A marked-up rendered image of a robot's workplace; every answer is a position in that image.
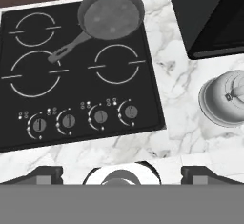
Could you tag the black glass hob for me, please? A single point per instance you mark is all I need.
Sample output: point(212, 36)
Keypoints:
point(76, 85)

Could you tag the white and black round object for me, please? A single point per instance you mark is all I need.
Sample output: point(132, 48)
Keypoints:
point(122, 175)

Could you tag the silver kettle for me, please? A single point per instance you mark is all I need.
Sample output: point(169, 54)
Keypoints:
point(224, 99)

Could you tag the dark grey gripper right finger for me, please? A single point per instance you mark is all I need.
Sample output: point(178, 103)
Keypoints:
point(197, 175)

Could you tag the grey hob knob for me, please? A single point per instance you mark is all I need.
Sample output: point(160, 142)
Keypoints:
point(39, 125)
point(100, 116)
point(131, 112)
point(68, 121)

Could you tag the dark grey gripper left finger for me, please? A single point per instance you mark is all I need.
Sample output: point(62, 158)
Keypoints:
point(47, 175)

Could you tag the black microwave oven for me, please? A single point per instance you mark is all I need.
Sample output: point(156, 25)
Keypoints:
point(209, 15)

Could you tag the dark grey frying pan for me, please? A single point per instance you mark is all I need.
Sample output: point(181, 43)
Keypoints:
point(109, 16)

